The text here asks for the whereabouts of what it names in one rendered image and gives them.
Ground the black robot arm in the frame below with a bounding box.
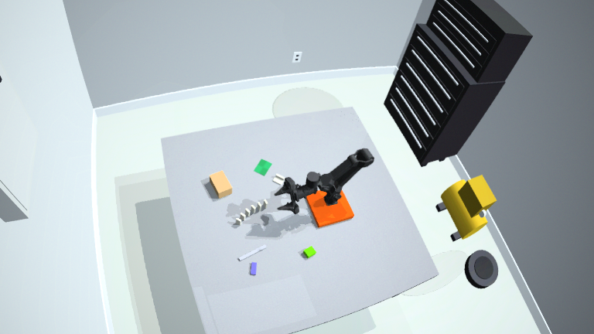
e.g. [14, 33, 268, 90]
[304, 148, 374, 206]

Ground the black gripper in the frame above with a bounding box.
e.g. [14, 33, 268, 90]
[274, 177, 309, 214]

